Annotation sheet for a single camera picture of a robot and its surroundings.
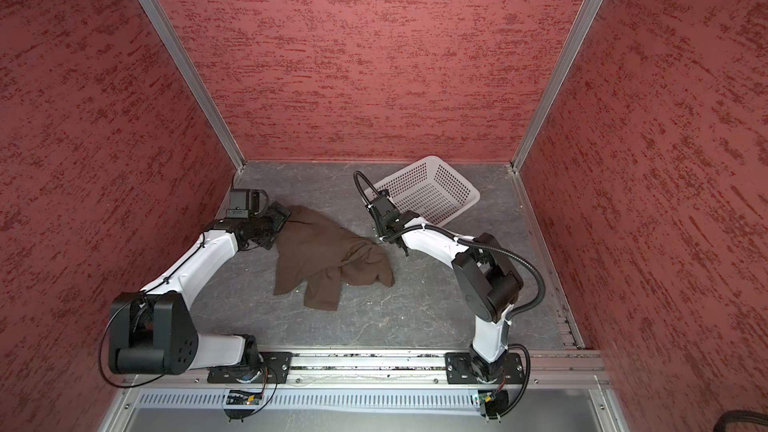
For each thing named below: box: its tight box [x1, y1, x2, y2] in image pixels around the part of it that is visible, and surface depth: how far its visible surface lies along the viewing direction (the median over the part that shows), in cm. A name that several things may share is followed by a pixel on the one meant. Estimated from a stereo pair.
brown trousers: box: [274, 205, 395, 311], surface depth 89 cm
